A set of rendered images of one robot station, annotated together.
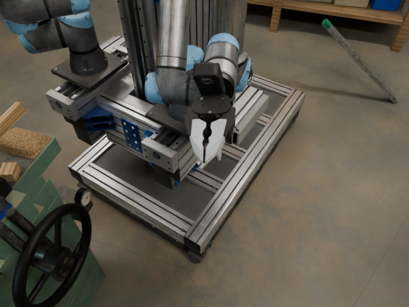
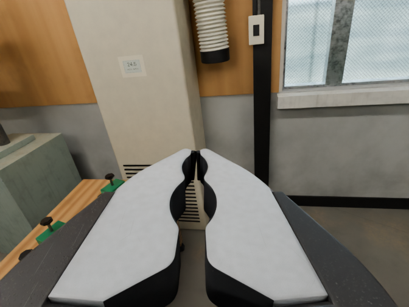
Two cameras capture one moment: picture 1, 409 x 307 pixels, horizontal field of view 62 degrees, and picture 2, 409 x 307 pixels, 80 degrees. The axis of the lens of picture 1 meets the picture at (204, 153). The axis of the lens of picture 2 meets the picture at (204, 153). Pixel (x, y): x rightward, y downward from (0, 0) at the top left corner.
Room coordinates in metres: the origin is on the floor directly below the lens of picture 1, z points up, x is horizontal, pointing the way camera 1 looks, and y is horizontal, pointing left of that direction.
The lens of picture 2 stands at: (0.47, 0.00, 1.29)
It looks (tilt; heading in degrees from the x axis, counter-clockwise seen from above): 29 degrees down; 176
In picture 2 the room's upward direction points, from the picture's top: 7 degrees counter-clockwise
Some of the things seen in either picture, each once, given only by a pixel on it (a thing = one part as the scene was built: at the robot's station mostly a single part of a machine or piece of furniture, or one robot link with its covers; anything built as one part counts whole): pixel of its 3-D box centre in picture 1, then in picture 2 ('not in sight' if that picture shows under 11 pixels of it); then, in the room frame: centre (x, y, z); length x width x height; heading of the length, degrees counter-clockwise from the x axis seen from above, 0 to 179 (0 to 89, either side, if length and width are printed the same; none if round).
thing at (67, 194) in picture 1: (71, 203); not in sight; (0.68, 0.49, 0.58); 0.12 x 0.08 x 0.08; 72
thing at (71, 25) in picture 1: (76, 27); not in sight; (1.21, 0.49, 0.98); 0.13 x 0.12 x 0.14; 111
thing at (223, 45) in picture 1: (221, 59); not in sight; (0.66, -0.04, 1.21); 0.11 x 0.08 x 0.09; 173
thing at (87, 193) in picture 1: (83, 198); not in sight; (0.66, 0.43, 0.65); 0.06 x 0.04 x 0.08; 162
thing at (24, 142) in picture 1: (20, 139); not in sight; (0.69, 0.54, 0.92); 0.14 x 0.09 x 0.04; 72
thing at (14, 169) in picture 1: (9, 172); not in sight; (0.57, 0.53, 0.92); 0.04 x 0.04 x 0.03; 3
